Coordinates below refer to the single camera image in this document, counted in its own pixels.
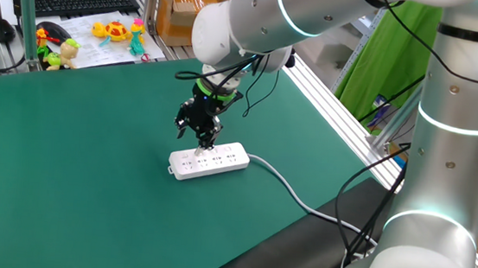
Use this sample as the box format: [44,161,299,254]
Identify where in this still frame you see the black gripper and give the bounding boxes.
[170,86,232,160]

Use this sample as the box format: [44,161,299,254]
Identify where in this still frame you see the white four-socket power strip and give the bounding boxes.
[166,135,253,188]

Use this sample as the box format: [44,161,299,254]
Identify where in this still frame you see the green dinosaur toy pink hat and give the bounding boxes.
[125,16,150,58]

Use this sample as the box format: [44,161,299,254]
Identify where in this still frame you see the open cardboard box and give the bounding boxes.
[154,0,233,52]

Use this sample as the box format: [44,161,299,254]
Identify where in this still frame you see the yellow turtle toy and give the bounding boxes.
[89,18,133,51]

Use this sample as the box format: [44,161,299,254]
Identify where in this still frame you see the white printed paper sheets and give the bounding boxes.
[32,2,170,77]

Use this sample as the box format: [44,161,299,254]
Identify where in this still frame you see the green table mat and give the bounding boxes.
[0,41,382,268]

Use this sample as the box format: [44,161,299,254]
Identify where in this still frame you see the beige toy green cap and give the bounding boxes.
[43,35,82,74]

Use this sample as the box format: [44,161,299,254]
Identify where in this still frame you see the black foam pad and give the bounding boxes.
[192,161,397,268]

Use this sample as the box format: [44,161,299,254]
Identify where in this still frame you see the black computer mouse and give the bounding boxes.
[34,19,74,48]

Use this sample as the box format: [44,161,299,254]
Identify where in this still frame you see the black keyboard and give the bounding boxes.
[10,0,143,28]

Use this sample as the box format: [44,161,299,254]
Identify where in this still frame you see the orange red toy figure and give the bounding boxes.
[32,27,63,62]

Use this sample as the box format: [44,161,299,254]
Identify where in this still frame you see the grey metal shelf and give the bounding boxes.
[328,3,388,98]

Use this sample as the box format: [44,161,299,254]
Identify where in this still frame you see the green cloth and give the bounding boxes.
[331,0,445,131]

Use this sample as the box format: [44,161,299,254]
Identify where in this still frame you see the green flange ring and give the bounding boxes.
[193,77,239,105]

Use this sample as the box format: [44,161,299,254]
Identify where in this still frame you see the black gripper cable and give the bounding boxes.
[171,45,284,121]

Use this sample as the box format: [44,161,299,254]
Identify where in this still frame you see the white power strip cable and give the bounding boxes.
[239,152,387,248]

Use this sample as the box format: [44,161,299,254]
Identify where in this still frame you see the long aluminium table rail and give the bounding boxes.
[271,53,413,194]

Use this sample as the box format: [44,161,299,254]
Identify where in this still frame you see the black base cable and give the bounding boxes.
[329,136,412,268]

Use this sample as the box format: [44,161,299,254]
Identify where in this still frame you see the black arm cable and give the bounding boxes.
[347,0,478,93]

